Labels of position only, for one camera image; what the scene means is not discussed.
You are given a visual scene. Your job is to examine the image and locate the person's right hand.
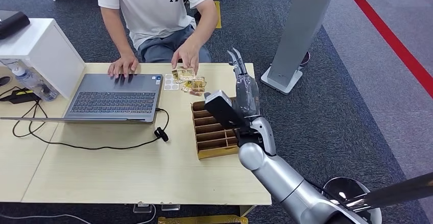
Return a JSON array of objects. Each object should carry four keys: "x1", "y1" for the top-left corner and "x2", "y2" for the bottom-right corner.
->
[{"x1": 107, "y1": 54, "x2": 139, "y2": 80}]

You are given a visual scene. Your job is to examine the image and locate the person's left hand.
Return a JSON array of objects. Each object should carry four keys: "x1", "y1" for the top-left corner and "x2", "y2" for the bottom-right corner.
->
[{"x1": 171, "y1": 41, "x2": 201, "y2": 76}]

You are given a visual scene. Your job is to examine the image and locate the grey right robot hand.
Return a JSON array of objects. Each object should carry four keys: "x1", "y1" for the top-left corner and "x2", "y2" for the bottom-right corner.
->
[{"x1": 227, "y1": 47, "x2": 260, "y2": 118}]

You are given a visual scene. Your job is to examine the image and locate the brown slotted card holder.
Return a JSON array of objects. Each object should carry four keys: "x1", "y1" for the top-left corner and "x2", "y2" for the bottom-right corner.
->
[{"x1": 191, "y1": 97, "x2": 242, "y2": 161}]

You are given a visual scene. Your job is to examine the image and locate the person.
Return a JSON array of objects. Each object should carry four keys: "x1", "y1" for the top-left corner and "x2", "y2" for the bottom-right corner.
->
[{"x1": 94, "y1": 0, "x2": 220, "y2": 64}]

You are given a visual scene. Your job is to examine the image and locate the white round sticker sheet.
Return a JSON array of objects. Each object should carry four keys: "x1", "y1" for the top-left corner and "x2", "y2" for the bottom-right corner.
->
[{"x1": 163, "y1": 73, "x2": 180, "y2": 92}]

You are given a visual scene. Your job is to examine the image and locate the grey laptop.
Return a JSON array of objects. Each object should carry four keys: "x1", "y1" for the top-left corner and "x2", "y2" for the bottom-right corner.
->
[{"x1": 0, "y1": 73, "x2": 164, "y2": 125}]

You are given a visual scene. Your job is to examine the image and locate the yellow floor tape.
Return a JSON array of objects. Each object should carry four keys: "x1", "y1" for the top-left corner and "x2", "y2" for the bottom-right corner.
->
[
  {"x1": 214, "y1": 1, "x2": 223, "y2": 30},
  {"x1": 157, "y1": 215, "x2": 249, "y2": 224}
]

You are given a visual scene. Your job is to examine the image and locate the white box stand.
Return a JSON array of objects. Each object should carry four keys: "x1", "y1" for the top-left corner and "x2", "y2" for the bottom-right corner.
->
[{"x1": 0, "y1": 18, "x2": 86, "y2": 99}]

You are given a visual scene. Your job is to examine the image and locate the grey standing kiosk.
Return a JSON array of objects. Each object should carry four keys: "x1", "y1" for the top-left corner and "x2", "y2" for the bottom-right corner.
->
[{"x1": 260, "y1": 0, "x2": 339, "y2": 95}]

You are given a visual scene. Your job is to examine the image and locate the clear plastic water bottle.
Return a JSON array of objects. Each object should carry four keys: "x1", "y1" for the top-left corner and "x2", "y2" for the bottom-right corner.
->
[{"x1": 8, "y1": 62, "x2": 60, "y2": 102}]

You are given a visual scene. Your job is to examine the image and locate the black power adapter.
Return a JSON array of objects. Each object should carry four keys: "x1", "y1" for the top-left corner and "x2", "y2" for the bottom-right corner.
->
[{"x1": 0, "y1": 88, "x2": 42, "y2": 105}]

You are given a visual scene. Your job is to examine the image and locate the clear desk clip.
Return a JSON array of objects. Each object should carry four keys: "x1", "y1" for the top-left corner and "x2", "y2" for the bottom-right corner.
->
[
  {"x1": 133, "y1": 202, "x2": 154, "y2": 214},
  {"x1": 160, "y1": 203, "x2": 182, "y2": 212}
]

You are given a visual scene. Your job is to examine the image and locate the red barrier belt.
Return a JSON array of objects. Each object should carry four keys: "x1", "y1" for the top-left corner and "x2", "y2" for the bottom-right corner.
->
[{"x1": 339, "y1": 0, "x2": 433, "y2": 98}]

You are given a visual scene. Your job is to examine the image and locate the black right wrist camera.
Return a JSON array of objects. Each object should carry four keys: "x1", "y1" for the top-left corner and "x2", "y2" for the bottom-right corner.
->
[{"x1": 204, "y1": 90, "x2": 249, "y2": 130}]

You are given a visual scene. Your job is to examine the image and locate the black laptop cable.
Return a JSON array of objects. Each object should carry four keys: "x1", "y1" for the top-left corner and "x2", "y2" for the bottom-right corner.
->
[{"x1": 12, "y1": 99, "x2": 170, "y2": 151}]

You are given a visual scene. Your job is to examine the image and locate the white cable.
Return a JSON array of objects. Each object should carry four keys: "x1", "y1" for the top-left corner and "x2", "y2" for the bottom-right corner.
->
[{"x1": 0, "y1": 205, "x2": 157, "y2": 224}]

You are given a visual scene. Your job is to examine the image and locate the chrome stanchion post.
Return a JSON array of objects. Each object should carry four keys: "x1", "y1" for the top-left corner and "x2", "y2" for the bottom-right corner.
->
[{"x1": 322, "y1": 172, "x2": 433, "y2": 224}]

